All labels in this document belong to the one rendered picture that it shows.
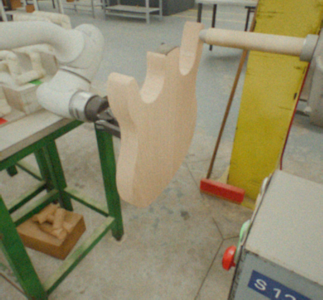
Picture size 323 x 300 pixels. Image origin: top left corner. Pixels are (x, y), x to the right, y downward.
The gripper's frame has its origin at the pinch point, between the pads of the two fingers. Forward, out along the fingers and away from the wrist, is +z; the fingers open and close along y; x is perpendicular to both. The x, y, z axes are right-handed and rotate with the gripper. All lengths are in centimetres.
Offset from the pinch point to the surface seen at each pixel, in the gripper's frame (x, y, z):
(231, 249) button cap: -0.4, 22.9, 28.0
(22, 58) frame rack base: 2, -14, -70
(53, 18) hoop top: 16, -25, -59
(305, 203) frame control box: 12.0, 19.9, 35.1
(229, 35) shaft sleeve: 24.0, -4.8, 15.2
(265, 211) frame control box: 12.3, 23.8, 31.0
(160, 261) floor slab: -103, -16, -11
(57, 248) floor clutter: -92, 9, -59
